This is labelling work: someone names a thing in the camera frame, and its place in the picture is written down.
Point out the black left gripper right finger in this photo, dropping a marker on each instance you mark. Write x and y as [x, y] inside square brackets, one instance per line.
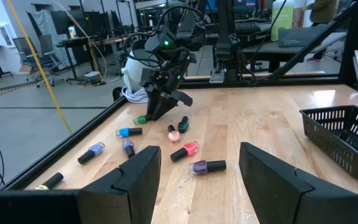
[275, 193]

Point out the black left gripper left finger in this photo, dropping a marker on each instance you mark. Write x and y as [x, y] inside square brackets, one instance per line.
[135, 186]

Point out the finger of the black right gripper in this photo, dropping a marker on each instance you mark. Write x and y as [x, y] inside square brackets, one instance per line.
[182, 97]
[158, 107]

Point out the green nail polish bottle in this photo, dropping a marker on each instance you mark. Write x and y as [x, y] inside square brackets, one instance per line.
[140, 119]

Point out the dark teal nail polish bottle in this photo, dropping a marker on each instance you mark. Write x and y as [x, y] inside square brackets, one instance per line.
[183, 125]

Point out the pale pink nail polish bottle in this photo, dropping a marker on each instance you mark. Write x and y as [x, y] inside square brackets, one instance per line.
[174, 136]

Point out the lavender nail polish bottle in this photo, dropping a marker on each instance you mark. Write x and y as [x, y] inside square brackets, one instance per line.
[128, 144]

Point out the bright blue nail polish bottle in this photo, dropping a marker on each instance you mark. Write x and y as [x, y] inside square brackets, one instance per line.
[123, 132]

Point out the coral nail polish bottle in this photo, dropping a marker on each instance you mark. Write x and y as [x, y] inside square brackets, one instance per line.
[190, 148]

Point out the periwinkle blue nail polish bottle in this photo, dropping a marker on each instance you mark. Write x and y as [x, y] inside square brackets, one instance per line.
[96, 148]

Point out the dark purple nail polish bottle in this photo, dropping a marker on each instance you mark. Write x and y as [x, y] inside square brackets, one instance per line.
[200, 167]

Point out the gold nail polish bottle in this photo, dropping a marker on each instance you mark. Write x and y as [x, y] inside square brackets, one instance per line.
[53, 180]

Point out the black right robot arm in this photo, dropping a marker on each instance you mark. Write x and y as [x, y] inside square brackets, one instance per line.
[225, 46]

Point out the white floor box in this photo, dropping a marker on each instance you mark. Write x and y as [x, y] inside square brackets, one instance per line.
[92, 74]

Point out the black slotted plastic basket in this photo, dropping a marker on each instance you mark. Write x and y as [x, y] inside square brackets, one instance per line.
[340, 146]

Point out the black workbench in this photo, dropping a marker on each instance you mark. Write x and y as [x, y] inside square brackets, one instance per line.
[269, 49]

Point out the black desk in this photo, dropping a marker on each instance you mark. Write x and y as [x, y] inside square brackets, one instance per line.
[76, 41]

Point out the green and white board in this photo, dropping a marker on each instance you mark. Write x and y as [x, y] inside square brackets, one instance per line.
[283, 21]

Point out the grey office chair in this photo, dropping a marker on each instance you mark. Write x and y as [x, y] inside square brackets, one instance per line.
[46, 43]
[22, 46]

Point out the grey bag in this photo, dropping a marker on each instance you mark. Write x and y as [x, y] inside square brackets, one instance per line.
[300, 37]

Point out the grey patterned curtain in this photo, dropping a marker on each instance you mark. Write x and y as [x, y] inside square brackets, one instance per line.
[47, 23]

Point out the person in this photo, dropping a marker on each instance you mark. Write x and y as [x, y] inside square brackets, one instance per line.
[322, 12]

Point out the black aluminium table frame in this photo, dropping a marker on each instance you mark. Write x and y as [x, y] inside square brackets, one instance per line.
[72, 140]

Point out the white wall unit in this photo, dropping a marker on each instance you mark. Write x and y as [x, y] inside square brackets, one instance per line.
[7, 35]

